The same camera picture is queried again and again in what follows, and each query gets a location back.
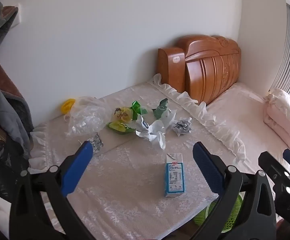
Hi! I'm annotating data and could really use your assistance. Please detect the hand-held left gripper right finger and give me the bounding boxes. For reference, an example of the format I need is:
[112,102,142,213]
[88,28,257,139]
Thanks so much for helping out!
[192,141,277,240]

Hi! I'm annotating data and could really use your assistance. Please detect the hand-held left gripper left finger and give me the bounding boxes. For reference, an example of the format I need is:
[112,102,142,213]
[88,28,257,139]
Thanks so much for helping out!
[10,141,95,240]

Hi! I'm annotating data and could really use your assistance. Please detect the yellow cartoon snack bag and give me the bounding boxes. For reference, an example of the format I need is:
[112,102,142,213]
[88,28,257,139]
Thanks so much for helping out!
[107,106,136,135]

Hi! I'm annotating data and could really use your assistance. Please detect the dark green packet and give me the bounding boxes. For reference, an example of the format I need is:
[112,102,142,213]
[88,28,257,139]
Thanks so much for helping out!
[152,98,169,119]

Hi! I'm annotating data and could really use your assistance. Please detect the crumpled silver foil wrapper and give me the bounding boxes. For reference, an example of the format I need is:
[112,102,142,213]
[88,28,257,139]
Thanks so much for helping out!
[172,117,193,137]
[88,133,104,155]

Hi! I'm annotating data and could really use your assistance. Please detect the blue white milk carton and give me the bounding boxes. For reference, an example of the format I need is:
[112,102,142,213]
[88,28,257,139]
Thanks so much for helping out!
[164,152,186,197]

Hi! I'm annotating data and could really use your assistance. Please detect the folded pink quilt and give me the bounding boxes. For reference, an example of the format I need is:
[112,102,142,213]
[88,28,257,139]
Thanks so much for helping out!
[263,88,290,149]

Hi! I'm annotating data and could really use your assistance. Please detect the green plastic basket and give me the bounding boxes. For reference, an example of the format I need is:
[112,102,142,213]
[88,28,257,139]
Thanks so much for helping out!
[194,191,244,227]

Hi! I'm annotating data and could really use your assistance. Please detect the clear plastic bag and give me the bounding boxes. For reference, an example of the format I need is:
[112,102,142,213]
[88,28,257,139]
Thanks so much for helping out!
[65,96,113,137]

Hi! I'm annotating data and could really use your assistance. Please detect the pink bed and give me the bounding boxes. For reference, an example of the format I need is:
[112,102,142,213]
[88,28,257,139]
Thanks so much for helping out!
[206,81,290,180]

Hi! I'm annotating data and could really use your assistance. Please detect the crumpled white paper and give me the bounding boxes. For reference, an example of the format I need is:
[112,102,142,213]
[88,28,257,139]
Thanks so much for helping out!
[135,110,177,150]

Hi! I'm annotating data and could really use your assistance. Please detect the black plastic bag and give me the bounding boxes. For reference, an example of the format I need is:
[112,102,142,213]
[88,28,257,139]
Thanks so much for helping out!
[0,127,31,203]

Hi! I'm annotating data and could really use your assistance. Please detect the bright green plastic wrapper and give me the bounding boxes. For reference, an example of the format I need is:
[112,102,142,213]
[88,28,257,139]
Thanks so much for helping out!
[130,100,148,120]

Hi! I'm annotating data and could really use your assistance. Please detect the grey quilted coat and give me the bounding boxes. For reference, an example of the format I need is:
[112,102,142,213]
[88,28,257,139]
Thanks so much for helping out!
[0,62,34,152]

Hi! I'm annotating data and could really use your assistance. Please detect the carved wooden headboard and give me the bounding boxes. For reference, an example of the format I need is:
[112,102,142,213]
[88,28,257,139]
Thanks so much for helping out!
[179,35,242,105]

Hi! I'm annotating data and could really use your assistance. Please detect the wooden bedside panel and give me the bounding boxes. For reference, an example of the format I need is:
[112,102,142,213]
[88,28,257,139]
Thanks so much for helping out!
[157,47,186,93]

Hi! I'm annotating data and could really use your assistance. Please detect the brown cloth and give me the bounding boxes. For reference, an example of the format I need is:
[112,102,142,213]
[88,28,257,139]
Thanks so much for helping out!
[0,57,23,99]

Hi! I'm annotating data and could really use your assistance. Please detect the yellow plastic ring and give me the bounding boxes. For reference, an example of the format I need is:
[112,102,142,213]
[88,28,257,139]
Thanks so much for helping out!
[61,99,76,114]

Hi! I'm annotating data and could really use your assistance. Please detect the white wall panel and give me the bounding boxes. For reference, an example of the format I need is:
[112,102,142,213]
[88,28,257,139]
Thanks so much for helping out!
[10,5,22,30]

